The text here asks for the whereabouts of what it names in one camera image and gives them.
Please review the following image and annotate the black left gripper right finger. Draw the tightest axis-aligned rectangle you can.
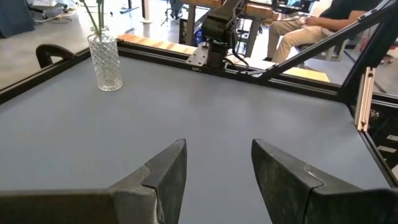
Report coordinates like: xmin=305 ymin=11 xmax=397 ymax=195
xmin=252 ymin=138 xmax=398 ymax=224

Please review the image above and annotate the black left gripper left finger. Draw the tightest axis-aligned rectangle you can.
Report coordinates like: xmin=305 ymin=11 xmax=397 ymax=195
xmin=0 ymin=138 xmax=188 ymax=224

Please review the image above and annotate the red artificial tulip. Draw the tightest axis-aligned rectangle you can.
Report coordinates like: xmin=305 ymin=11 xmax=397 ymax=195
xmin=79 ymin=0 xmax=101 ymax=38
xmin=96 ymin=0 xmax=106 ymax=39

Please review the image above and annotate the clear cut-glass vase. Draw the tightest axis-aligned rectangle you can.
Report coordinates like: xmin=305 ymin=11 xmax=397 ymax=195
xmin=86 ymin=26 xmax=124 ymax=92

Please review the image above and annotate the bare aluminium extrusion bar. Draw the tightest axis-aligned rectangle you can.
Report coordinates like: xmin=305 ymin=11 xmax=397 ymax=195
xmin=354 ymin=67 xmax=377 ymax=132

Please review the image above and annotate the wooden table side board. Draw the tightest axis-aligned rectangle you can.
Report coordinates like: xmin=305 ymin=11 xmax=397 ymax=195
xmin=118 ymin=33 xmax=331 ymax=83

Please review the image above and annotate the black curved hook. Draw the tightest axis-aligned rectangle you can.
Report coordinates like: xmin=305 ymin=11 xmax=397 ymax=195
xmin=35 ymin=43 xmax=76 ymax=69

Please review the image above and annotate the person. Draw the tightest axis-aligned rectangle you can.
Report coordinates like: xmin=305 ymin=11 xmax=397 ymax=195
xmin=264 ymin=0 xmax=386 ymax=65

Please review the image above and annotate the black aluminium table frame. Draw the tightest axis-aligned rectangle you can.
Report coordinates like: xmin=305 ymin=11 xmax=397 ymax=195
xmin=0 ymin=40 xmax=398 ymax=187

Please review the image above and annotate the black diagonal frame strut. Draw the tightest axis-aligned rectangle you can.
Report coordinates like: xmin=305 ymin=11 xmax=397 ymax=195
xmin=257 ymin=0 xmax=398 ymax=82

